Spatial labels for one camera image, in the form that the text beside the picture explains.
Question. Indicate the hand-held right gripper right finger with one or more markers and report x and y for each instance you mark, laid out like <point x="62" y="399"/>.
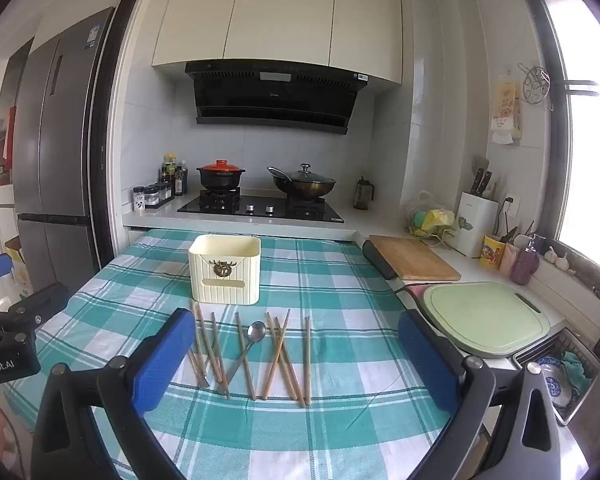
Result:
<point x="425" y="355"/>

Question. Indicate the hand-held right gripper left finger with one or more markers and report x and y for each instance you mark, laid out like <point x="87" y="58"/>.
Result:
<point x="165" y="360"/>

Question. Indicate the cream utensil holder box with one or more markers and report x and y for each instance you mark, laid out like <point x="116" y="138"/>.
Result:
<point x="224" y="270"/>

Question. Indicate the row of wooden chopsticks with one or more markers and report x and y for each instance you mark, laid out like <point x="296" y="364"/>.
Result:
<point x="275" y="355"/>

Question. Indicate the cardboard box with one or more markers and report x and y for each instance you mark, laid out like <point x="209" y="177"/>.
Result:
<point x="17" y="265"/>

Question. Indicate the green plastic cutting board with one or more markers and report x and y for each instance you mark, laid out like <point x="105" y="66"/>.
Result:
<point x="485" y="315"/>

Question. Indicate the metal spoon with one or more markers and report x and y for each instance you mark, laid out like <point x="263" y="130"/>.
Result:
<point x="256" y="331"/>

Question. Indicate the wooden cutting board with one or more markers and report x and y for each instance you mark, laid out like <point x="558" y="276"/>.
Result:
<point x="415" y="257"/>

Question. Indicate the long black pad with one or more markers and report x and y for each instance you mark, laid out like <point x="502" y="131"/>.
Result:
<point x="378" y="259"/>

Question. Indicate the yellow printed cup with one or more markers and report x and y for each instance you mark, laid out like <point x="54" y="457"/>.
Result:
<point x="492" y="251"/>

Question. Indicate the pink cup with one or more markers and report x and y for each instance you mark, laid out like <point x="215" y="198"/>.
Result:
<point x="509" y="259"/>

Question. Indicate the grey refrigerator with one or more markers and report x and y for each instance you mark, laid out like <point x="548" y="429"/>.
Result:
<point x="60" y="160"/>

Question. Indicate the blue white patterned bowl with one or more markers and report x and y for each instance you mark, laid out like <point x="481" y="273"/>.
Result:
<point x="555" y="385"/>

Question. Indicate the purple soap bottle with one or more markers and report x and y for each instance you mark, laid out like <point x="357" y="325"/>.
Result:
<point x="525" y="262"/>

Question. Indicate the plastic bag of yellow packets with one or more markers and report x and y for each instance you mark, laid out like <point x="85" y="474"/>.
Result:
<point x="430" y="217"/>

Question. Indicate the white knife block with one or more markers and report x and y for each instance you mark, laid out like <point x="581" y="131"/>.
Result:
<point x="475" y="225"/>

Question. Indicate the spice jar white label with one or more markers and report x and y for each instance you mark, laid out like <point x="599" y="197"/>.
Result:
<point x="138" y="200"/>

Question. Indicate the teal white checked tablecloth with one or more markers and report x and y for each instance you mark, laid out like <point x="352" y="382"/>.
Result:
<point x="300" y="435"/>

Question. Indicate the teal dish cloth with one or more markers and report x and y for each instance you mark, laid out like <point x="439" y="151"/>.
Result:
<point x="577" y="370"/>

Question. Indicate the row of small spice jars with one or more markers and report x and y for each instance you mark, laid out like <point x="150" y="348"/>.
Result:
<point x="157" y="195"/>

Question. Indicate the garlic bulbs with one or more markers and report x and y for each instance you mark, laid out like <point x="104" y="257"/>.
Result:
<point x="560" y="259"/>

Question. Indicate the dark glass jug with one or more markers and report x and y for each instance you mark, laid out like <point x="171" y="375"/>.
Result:
<point x="362" y="195"/>

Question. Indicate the metal dish basket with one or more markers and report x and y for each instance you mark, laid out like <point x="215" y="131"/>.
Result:
<point x="595" y="395"/>

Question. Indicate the black gas hob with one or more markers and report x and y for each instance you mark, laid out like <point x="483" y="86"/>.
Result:
<point x="260" y="208"/>

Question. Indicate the dark sauce bottle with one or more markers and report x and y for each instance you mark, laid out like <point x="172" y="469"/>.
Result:
<point x="180" y="180"/>

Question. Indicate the green cap sauce bottle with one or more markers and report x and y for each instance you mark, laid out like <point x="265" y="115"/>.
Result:
<point x="169" y="167"/>

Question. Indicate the black clay pot red lid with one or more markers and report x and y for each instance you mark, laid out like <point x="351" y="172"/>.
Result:
<point x="221" y="172"/>

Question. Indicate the dark wok with glass lid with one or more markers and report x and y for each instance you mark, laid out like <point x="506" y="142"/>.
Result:
<point x="302" y="182"/>

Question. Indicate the printed hanging bag dispenser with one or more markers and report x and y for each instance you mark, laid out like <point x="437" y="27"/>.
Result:
<point x="506" y="110"/>

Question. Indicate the window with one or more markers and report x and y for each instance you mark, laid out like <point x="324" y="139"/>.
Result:
<point x="590" y="135"/>

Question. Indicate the black range hood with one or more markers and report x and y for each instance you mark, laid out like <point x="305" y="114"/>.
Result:
<point x="275" y="100"/>

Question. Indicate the white wall socket with plug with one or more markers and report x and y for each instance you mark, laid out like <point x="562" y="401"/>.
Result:
<point x="510" y="205"/>

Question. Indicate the white wall cabinet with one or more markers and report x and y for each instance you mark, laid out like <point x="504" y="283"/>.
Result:
<point x="280" y="10"/>

